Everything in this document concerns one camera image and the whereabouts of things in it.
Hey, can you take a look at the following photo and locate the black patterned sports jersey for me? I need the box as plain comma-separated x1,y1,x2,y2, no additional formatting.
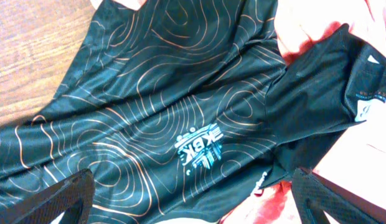
0,1,386,223

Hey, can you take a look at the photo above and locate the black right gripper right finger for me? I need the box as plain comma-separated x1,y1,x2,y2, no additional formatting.
291,169,386,224

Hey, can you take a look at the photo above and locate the red pink clothes pile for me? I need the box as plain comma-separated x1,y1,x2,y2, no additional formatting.
90,1,386,223

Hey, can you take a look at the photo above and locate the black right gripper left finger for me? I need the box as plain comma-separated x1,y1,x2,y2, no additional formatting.
0,169,95,224

